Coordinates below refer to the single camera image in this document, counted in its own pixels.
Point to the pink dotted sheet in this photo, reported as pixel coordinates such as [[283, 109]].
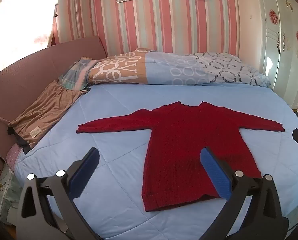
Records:
[[12, 155]]

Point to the black cloth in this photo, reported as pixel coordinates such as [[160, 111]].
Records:
[[21, 142]]

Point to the white wardrobe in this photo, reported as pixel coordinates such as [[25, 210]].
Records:
[[286, 62]]

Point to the patterned blue and tan duvet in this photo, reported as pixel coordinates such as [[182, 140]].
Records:
[[164, 67]]

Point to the light blue quilted bedspread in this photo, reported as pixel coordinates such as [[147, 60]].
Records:
[[114, 145]]

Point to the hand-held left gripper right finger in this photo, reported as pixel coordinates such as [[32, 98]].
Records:
[[215, 177]]

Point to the white floral fabric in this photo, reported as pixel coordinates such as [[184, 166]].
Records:
[[1, 170]]

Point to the plaid pastel cloth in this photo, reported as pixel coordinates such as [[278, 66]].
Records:
[[74, 76]]

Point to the brown cloth garment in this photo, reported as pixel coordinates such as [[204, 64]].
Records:
[[44, 112]]

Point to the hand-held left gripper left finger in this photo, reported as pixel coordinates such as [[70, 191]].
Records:
[[84, 172]]

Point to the red knit sweater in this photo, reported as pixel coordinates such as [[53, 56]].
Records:
[[179, 142]]

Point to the pink padded headboard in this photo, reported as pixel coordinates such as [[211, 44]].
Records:
[[26, 72]]

